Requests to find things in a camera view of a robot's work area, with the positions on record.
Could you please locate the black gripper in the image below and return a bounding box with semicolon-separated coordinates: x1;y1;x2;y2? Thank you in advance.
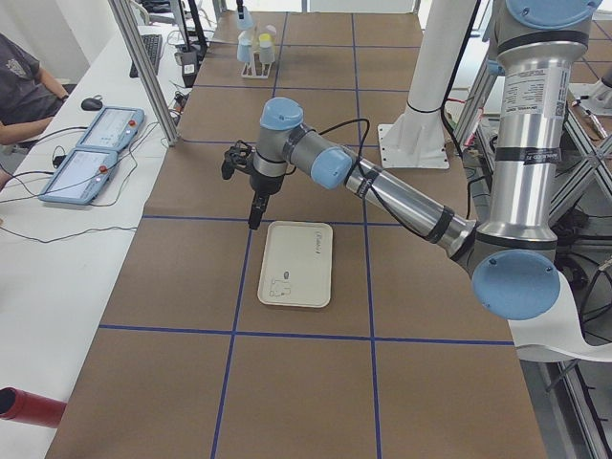
221;140;284;230

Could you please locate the blue cup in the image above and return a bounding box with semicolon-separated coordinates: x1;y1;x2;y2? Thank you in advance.
236;9;254;31
236;39;253;65

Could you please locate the grey white cup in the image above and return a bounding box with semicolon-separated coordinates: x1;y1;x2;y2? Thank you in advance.
259;41;275;65

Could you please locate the cream white cup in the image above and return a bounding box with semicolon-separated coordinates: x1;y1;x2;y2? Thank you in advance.
238;29;254;46

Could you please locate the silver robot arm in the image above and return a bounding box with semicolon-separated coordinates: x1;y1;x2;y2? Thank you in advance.
221;1;598;320

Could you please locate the cream plastic tray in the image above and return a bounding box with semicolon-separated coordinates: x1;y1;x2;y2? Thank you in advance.
257;221;333;308

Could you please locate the black keyboard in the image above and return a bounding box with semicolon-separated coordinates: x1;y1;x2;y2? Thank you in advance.
140;33;164;76

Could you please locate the upper blue teach pendant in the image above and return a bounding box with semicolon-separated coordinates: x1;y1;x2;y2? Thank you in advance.
76;106;144;152

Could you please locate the blue teach pendant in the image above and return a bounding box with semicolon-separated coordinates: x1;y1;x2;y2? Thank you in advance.
38;148;119;206
76;106;144;152

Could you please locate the black computer mouse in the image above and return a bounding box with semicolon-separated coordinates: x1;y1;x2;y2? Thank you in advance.
80;98;103;111

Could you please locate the lower blue teach pendant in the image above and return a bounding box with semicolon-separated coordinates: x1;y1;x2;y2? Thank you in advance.
38;148;119;206

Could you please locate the seated person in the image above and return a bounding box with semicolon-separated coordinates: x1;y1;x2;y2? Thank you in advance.
1;34;70;145

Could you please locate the red cylinder bottle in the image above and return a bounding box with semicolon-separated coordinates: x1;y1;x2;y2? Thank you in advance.
1;387;67;428

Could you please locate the white chair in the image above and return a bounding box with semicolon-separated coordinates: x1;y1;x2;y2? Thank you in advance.
508;273;611;362

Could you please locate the white wire cup rack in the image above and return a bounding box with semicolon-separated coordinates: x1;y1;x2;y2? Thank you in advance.
241;30;274;79

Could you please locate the aluminium frame post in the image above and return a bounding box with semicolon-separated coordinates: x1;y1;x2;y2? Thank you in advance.
108;0;179;146

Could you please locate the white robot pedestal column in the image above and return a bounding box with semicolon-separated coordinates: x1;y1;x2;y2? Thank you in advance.
378;0;492;169

